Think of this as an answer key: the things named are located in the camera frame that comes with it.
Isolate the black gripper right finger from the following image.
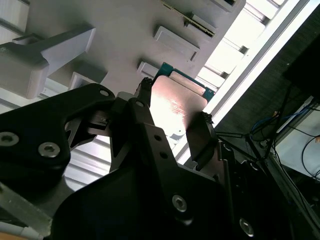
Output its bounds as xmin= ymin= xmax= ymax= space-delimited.
xmin=186 ymin=111 xmax=263 ymax=240

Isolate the silver CPU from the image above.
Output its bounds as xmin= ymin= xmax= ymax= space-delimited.
xmin=147 ymin=61 xmax=216 ymax=137

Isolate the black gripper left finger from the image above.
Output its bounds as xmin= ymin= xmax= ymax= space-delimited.
xmin=0 ymin=76 xmax=195 ymax=221

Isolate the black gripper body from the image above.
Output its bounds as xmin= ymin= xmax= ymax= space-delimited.
xmin=49 ymin=159 xmax=231 ymax=240

